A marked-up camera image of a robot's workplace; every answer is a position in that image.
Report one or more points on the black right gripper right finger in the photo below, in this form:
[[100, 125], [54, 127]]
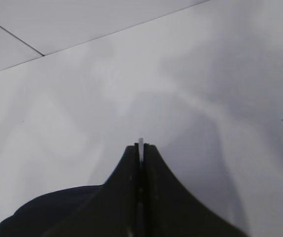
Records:
[[170, 210]]

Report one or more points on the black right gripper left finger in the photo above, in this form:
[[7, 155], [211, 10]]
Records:
[[112, 211]]

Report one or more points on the navy blue lunch bag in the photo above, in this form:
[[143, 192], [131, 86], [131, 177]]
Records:
[[41, 214]]

